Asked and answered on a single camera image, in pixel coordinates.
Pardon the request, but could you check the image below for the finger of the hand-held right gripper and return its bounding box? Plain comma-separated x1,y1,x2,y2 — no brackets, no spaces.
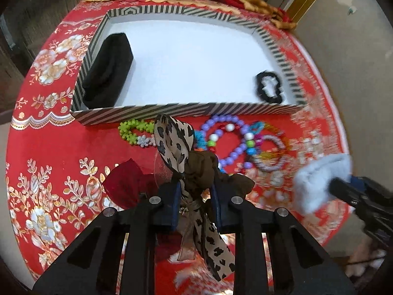
329,177,367,210
349,175,392,198

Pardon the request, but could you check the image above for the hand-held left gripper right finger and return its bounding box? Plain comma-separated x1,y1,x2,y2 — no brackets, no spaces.
210,182,358,295

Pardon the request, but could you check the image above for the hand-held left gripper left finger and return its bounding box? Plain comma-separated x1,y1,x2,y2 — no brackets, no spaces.
32,182,182,295

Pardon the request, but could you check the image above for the white fluffy scrunchie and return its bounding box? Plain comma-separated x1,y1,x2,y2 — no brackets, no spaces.
292,154,352,217

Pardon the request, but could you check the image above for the dark red velvet bow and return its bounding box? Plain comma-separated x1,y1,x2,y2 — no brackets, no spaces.
102,158,160,211

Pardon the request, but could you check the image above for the brown scrunchie with leopard ribbon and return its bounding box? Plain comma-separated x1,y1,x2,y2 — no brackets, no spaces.
154,114,255,281

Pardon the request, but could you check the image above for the multicoloured round bead bracelet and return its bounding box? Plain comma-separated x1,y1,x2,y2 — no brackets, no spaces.
207,123,261,173

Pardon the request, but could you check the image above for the purple bead bracelet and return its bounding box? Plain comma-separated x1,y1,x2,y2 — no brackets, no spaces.
201,114,256,168

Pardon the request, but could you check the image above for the silver braided hair tie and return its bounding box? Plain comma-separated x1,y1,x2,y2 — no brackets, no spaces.
253,133,291,173

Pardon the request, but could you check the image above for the rainbow bracelet with blue heart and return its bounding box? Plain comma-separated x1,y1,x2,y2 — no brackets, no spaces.
246,121,292,173

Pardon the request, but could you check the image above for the green star bead bracelet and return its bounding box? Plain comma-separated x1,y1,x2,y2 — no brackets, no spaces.
119,118,207,149

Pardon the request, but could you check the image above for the striped cardboard box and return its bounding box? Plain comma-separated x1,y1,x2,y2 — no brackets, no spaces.
70,4,308,126

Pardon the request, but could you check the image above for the black scrunchie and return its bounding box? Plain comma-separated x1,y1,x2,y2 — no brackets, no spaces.
255,71,286,103

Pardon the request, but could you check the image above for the red floral tablecloth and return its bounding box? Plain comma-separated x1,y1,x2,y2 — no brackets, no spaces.
4,0,353,295

